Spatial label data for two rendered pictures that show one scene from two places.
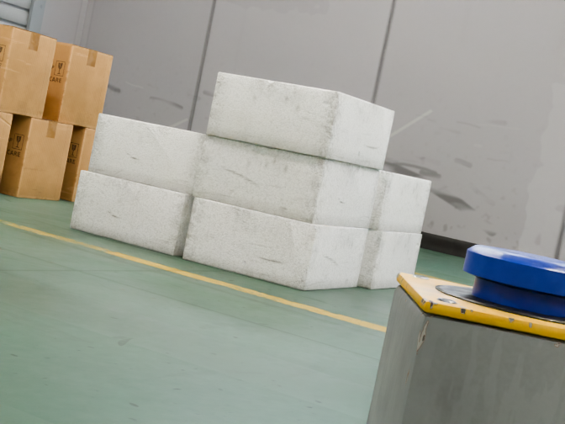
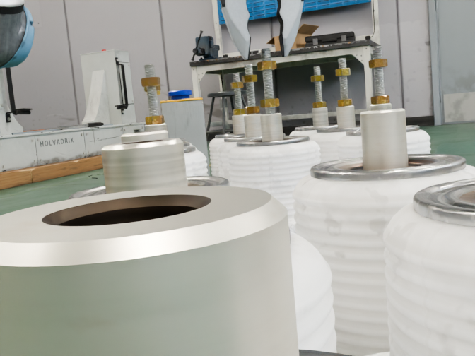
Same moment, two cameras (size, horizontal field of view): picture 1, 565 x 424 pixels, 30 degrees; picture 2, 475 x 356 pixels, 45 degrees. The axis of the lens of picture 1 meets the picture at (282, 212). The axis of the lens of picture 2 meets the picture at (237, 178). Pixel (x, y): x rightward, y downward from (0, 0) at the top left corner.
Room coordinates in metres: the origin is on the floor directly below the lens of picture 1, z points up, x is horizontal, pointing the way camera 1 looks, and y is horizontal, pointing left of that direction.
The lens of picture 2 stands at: (0.28, -1.07, 0.29)
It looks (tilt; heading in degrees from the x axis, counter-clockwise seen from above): 7 degrees down; 83
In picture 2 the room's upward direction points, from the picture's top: 5 degrees counter-clockwise
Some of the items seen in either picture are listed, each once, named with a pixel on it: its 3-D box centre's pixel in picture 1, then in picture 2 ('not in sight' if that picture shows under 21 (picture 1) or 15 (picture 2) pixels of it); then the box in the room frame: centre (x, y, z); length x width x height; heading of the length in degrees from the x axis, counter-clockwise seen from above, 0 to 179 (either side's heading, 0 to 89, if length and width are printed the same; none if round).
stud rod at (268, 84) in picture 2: not in sight; (268, 85); (0.39, -0.48, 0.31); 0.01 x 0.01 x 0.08
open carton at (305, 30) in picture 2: not in sight; (292, 41); (1.51, 4.20, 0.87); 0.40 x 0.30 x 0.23; 137
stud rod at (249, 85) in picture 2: not in sight; (251, 95); (0.39, -0.37, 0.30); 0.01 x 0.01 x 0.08
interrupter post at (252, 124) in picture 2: not in sight; (253, 128); (0.39, -0.37, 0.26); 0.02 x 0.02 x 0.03
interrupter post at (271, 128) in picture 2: not in sight; (271, 129); (0.39, -0.48, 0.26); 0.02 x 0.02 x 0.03
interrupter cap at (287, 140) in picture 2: not in sight; (273, 142); (0.39, -0.48, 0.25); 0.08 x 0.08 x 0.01
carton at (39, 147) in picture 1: (16, 153); not in sight; (4.03, 1.04, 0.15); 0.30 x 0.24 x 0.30; 62
